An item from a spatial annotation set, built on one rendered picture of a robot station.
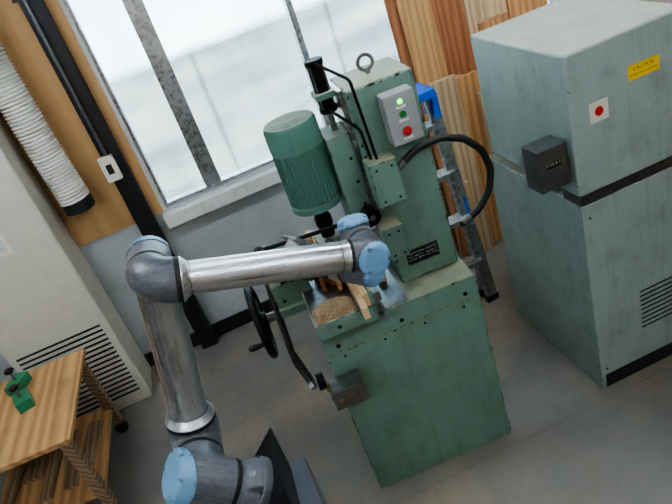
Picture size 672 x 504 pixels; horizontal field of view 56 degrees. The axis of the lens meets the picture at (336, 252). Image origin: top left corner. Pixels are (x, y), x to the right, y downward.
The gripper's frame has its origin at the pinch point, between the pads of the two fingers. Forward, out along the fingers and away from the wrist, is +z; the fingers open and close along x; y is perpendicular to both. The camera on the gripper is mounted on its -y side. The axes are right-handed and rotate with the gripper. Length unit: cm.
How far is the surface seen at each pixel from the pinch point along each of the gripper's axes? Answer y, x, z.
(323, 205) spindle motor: -14.5, -10.7, -7.3
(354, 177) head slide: -25.2, -15.7, -14.2
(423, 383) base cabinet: -17, 65, -27
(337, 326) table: 6.6, 21.0, -17.7
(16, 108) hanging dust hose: -8, -51, 151
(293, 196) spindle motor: -10.3, -15.8, 0.5
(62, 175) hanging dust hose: -12, -16, 149
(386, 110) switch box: -29, -37, -30
